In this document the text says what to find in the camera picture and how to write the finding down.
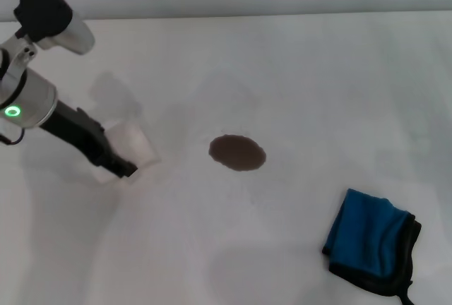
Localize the dark liquid stain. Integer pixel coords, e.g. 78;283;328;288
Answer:
208;134;268;173

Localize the left wrist camera housing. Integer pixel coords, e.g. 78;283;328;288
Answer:
13;0;96;56

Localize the white paper cup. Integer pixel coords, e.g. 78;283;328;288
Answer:
94;121;162;185

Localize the thin dark left arm cable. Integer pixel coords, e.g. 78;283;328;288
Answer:
0;128;25;147

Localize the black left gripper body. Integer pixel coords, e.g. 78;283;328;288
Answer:
40;100;119;167

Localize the blue rag with black edge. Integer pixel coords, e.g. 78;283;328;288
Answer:
321;188;423;305

